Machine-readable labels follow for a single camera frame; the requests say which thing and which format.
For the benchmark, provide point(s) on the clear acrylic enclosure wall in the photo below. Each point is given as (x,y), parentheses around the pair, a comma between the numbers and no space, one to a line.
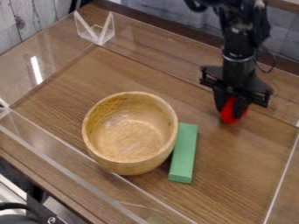
(57,75)

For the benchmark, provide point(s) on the clear acrylic corner bracket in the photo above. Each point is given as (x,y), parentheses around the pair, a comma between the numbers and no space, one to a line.
(97,34)

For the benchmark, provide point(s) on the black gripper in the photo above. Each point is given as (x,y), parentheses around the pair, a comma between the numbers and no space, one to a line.
(246,86)

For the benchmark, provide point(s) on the green rectangular block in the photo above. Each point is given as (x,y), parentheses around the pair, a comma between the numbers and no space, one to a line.
(184,154)

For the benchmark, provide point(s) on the red plush fruit green leaf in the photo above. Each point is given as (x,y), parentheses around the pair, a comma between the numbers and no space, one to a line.
(228,111)

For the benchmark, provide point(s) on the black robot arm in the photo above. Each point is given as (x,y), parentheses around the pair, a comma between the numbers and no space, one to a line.
(245,29)

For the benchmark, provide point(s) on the wooden bowl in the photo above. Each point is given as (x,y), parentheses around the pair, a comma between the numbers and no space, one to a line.
(129,131)

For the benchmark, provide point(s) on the black metal stand with cable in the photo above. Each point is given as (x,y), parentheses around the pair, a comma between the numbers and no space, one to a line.
(27,211)

